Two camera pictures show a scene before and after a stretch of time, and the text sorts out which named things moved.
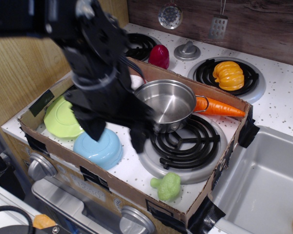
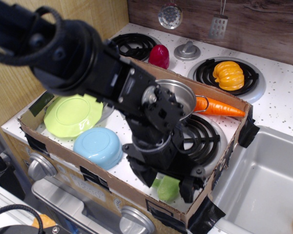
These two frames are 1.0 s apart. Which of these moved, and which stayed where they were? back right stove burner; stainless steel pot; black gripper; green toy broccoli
Moved: black gripper
Stayed: back right stove burner; green toy broccoli; stainless steel pot
